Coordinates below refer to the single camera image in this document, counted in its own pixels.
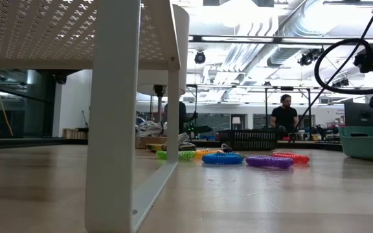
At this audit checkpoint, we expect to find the red coil wristband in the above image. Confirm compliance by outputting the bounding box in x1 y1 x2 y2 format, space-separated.
270 151 311 165

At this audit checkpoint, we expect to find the purple coil wristband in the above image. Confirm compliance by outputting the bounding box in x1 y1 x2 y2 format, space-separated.
245 155 295 170

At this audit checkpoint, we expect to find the dark computer monitor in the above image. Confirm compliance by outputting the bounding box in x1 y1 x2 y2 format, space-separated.
344 102 373 128

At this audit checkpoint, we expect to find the teal plastic bin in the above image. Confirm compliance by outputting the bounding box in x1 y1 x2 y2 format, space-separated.
337 121 373 163

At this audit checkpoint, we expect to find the black ceiling spotlight cluster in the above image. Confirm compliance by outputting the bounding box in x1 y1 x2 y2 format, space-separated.
297 47 326 67

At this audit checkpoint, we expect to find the person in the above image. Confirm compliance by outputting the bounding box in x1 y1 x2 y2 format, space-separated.
269 94 299 133
163 101 199 134

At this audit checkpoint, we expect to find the black mesh basket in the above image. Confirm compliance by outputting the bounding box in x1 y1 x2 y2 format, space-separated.
217 128 280 151

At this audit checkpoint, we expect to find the black overhead rig bar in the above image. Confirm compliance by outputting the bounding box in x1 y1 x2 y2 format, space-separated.
188 34 373 45

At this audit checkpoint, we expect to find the blue coil wristband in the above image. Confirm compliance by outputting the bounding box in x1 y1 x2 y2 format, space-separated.
201 152 244 165

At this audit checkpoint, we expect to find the orange-yellow coil wristband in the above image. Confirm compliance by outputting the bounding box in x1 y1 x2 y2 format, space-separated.
194 148 225 159

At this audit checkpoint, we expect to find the green coil wristband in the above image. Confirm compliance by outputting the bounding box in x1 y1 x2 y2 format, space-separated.
155 150 197 161

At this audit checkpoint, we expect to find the white perforated metal shelf riser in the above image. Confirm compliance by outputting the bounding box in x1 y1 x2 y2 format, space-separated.
0 0 181 233

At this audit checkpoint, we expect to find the wooden slat crate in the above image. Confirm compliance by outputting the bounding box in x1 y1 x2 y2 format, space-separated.
62 128 89 140

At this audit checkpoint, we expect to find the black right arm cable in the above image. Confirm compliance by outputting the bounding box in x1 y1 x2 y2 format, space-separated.
289 0 373 144

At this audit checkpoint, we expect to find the black background rig frame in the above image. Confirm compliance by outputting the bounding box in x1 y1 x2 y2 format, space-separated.
186 83 313 131

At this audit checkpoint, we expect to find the black aluminium table frame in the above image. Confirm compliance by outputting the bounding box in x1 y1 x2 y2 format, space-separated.
0 137 343 152

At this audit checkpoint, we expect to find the round black overhead camera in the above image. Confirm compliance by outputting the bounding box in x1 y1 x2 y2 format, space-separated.
194 50 207 65

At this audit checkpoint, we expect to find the yellow hanging cord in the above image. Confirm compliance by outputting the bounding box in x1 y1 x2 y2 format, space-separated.
0 68 14 137

